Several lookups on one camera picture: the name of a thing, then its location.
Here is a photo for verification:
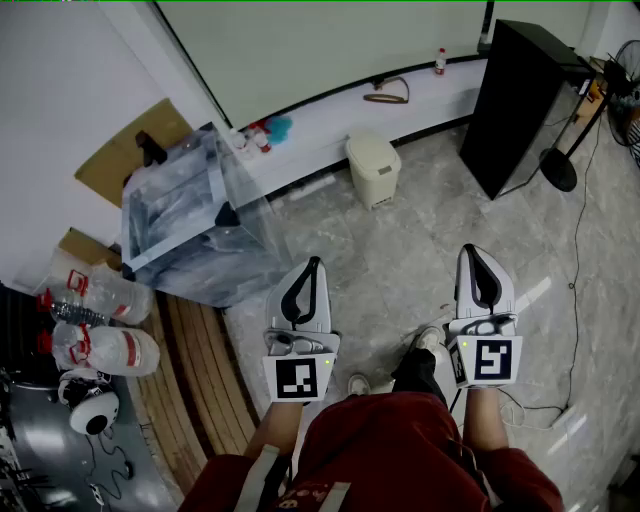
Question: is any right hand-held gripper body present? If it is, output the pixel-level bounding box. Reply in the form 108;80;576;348
444;312;525;390

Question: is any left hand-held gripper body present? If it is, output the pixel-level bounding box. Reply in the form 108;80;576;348
262;327;342;404

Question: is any cream pedal trash bin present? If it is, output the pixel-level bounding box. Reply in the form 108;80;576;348
344;130;403;211

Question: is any person's right forearm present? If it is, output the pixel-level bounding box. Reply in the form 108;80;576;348
462;385;511;451

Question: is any person's left forearm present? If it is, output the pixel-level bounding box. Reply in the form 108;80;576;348
243;399;306;459

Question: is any person's right white shoe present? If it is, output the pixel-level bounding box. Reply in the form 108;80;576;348
412;325;445;352

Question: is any person's white shoe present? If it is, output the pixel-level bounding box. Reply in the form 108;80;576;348
347;372;374;397
412;325;445;352

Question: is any person's left white shoe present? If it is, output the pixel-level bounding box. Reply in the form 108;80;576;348
347;372;374;397

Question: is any person's right trouser leg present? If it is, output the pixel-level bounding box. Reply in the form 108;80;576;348
389;347;450;407

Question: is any white power strip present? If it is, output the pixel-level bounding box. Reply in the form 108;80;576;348
549;403;579;430

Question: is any marble pattern side table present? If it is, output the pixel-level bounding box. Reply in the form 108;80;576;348
121;121;297;310

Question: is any wooden slat board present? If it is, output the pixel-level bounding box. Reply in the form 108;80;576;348
125;289;262;507

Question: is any person's red shirt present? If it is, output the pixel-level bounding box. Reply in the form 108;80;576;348
178;392;566;512

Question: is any black standing fan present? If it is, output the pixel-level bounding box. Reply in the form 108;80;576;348
538;38;640;194

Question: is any blue fluffy duster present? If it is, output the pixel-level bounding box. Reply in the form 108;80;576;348
266;114;294;147

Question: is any tall black cabinet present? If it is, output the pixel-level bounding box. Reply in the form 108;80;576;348
458;18;597;201

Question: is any striped black white cloth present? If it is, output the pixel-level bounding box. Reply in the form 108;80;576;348
627;117;640;169

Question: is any small brown cardboard box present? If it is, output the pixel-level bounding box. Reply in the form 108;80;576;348
56;227;125;272

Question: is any white round headset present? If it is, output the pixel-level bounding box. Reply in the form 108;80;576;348
56;368;121;436

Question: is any white low ledge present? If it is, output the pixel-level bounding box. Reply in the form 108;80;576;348
219;55;490;200

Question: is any large brown cardboard sheet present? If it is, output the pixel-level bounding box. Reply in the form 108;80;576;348
73;98;195;209

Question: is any white floor cable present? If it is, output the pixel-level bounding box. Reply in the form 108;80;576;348
497;387;556;432

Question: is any long black floor cable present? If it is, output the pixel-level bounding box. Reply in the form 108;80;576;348
499;112;605;416

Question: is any grey chest strap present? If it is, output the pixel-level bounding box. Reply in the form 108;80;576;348
309;481;352;512
238;443;281;512

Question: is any thin black desk cable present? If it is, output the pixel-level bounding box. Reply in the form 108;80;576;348
82;430;136;507

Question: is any wooden frame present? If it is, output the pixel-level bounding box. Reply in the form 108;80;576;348
574;54;611;124

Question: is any large white wall panel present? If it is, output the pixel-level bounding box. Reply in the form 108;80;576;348
152;0;490;132

